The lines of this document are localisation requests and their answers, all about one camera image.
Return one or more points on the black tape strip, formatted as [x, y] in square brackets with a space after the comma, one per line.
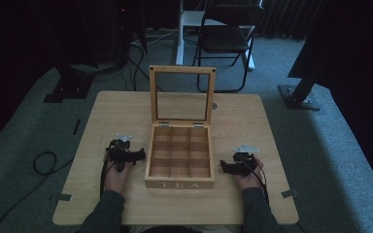
[76, 126]

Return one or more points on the grey tape piece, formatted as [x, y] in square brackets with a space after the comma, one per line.
[64, 197]
[289, 193]

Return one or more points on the black stand with flat base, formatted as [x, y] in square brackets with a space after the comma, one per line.
[68, 87]

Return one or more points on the black folding chair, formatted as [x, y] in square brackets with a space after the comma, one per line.
[183, 35]
[226, 39]

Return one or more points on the person's right hand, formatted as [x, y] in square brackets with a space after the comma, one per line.
[247, 182]

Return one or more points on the person's left hand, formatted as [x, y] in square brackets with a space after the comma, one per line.
[116, 179]

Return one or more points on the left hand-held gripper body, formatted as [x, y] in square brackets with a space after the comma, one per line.
[120, 149]

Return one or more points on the wooden tea box with glass lid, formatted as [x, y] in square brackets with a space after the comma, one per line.
[179, 155]

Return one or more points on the black slanted metal stand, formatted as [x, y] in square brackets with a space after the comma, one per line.
[299, 92]

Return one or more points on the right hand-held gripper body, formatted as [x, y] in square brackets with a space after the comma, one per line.
[244, 160]

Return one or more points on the small silver round disc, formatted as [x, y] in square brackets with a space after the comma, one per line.
[214, 106]

